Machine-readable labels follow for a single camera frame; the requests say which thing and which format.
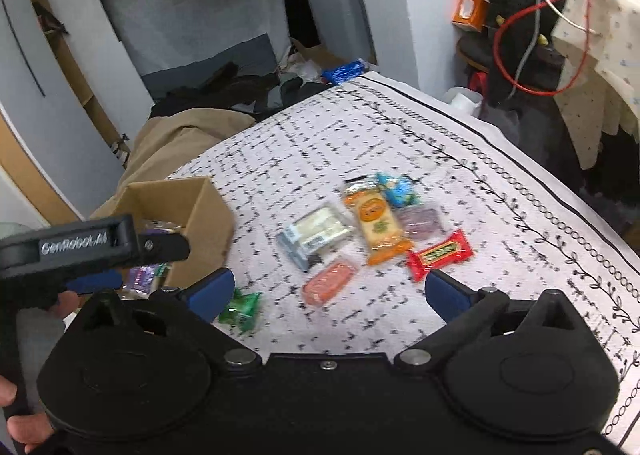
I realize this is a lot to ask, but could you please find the purple white snack packet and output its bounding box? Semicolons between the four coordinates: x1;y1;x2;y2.
122;263;170;298

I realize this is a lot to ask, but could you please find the blue snack packet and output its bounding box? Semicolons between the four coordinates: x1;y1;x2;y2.
375;172;420;209

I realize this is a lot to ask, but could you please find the green cow snack packet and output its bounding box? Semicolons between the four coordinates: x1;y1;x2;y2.
142;220;182;233

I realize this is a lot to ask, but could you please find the person's left hand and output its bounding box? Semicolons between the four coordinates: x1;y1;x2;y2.
0;289;82;453

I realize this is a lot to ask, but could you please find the small green candy packet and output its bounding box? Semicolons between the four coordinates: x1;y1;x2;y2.
218;288;262;333

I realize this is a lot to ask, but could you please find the red candy bar wrapper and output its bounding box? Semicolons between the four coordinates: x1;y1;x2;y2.
407;229;474;283

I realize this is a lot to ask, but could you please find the brown cardboard box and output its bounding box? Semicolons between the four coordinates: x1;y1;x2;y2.
92;176;235;288

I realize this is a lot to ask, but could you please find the purple round cookie packet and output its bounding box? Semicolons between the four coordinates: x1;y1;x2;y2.
396;202;448;241

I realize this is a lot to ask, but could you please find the orange cracker packet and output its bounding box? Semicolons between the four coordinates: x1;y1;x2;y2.
344;187;413;265

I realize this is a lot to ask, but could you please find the pink wafer snack packet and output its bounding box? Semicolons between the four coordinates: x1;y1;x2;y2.
302;257;359;307

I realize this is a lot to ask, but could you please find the white sandwich snack packet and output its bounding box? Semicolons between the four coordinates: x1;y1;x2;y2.
276;202;354;272

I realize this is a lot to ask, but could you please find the tan blanket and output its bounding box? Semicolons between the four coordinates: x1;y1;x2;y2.
91;108;256;219

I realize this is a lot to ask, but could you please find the white patterned tablecloth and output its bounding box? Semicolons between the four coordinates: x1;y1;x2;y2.
178;74;639;454

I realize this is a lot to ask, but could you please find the white wardrobe door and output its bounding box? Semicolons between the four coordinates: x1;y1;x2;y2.
1;0;122;219

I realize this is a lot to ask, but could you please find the dark clothes pile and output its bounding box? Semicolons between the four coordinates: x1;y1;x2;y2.
150;63;330;122

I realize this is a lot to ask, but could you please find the blue plastic package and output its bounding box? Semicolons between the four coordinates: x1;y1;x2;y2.
321;58;369;85

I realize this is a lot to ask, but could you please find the orange tissue box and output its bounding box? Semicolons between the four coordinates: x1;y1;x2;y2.
451;0;489;32

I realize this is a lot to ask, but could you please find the cream dotted cloth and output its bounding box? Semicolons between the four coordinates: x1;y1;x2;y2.
552;0;639;170

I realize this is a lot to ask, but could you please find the white appliance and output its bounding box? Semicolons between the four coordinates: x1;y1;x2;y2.
308;0;374;63

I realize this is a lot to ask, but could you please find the black plush toy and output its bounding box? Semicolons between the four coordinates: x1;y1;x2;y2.
466;0;597;108

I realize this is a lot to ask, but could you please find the white cable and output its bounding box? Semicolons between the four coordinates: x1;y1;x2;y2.
506;0;601;101

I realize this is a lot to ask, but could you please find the red cable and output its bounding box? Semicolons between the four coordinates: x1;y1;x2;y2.
491;0;640;98

